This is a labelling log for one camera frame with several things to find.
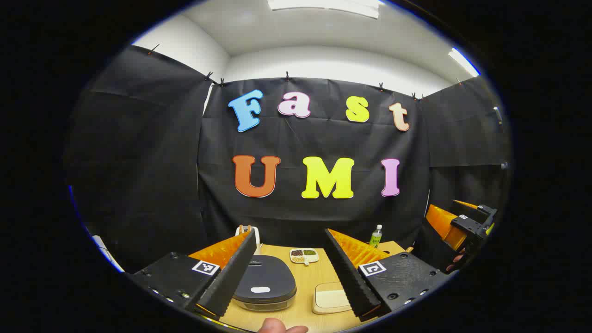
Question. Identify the dark grey rice cooker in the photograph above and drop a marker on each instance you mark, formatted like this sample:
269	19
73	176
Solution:
268	277

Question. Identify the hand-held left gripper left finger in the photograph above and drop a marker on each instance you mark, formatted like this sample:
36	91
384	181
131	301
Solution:
226	282

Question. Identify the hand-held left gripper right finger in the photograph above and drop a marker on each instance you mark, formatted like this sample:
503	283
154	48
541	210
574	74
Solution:
351	282

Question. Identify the long ceiling light panel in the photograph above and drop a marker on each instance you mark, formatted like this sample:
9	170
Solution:
323	5

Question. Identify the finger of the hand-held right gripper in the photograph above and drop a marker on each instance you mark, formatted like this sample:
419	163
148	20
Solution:
488	213
439	222

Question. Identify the green label drink bottle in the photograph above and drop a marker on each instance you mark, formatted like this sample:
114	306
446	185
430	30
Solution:
375	238

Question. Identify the small ceiling light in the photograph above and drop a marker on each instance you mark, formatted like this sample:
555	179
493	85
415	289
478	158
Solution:
463	62

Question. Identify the white divided grain plate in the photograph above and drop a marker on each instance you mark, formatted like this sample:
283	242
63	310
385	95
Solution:
304	255

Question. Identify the clear rice container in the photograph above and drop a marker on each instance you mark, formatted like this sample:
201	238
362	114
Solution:
329	298

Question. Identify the white toaster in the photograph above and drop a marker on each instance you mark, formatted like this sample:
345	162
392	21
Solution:
257	245

